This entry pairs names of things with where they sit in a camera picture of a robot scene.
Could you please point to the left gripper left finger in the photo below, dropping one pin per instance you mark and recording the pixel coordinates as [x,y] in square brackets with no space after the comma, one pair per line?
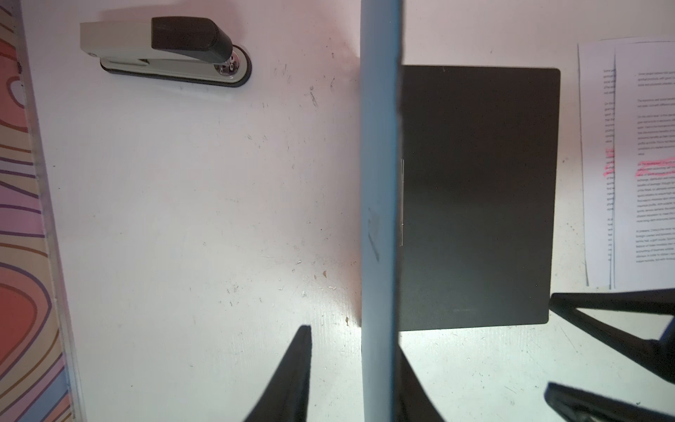
[286,397]

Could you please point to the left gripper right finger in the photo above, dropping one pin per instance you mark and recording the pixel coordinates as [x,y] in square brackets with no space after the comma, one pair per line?
[412,402]

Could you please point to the printed paper sheet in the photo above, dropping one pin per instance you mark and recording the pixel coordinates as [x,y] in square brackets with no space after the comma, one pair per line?
[597,104]
[644,166]

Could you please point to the blue folder black inside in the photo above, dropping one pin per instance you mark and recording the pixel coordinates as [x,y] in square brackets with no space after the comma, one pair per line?
[458,166]

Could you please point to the grey black stapler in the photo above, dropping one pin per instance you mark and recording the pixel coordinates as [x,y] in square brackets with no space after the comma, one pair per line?
[181,49]

